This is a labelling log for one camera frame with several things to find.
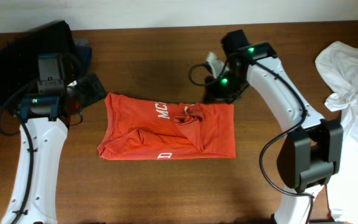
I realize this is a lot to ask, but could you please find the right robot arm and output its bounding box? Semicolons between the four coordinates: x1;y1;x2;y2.
203;30;343;223

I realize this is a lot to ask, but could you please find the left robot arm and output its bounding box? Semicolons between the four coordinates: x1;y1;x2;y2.
1;54;107;223

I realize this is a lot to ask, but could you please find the black folded garment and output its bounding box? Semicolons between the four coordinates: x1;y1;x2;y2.
0;21;84;106

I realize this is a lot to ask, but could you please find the white t-shirt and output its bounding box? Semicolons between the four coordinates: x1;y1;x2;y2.
315;41;358;223

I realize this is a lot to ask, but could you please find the navy blue folded garment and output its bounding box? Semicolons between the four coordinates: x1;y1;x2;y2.
70;45;92;78

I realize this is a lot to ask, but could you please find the orange red printed t-shirt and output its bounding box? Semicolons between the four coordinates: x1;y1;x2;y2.
97;93;236;161

